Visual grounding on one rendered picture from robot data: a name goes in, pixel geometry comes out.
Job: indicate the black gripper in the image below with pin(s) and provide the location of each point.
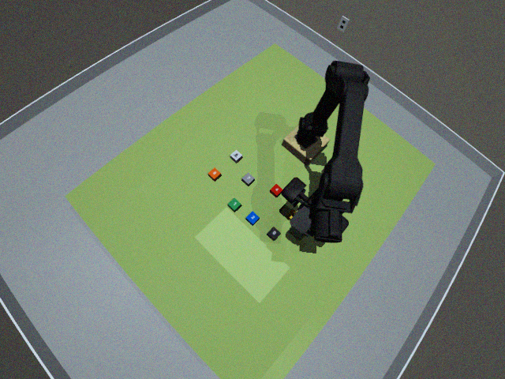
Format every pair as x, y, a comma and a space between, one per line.
294, 192

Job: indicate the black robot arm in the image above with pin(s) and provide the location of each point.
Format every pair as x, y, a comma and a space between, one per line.
346, 86

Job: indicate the blue block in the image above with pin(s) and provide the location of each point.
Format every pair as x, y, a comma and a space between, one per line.
252, 218

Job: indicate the green block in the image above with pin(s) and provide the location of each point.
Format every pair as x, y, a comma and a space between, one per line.
234, 205

